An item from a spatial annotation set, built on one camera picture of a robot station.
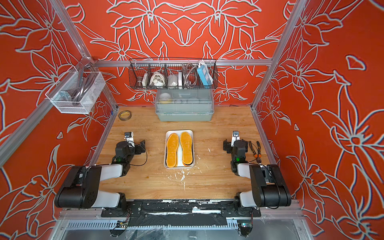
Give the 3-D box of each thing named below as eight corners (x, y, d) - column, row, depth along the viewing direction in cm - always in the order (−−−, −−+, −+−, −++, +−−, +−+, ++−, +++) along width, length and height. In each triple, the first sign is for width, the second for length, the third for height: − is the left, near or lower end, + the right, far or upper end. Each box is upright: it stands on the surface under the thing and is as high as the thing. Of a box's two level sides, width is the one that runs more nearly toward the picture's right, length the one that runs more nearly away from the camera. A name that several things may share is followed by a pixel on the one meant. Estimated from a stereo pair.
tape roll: (117, 120, 114) (116, 118, 112) (121, 112, 120) (120, 110, 118) (129, 120, 114) (128, 118, 112) (132, 112, 120) (131, 110, 118)
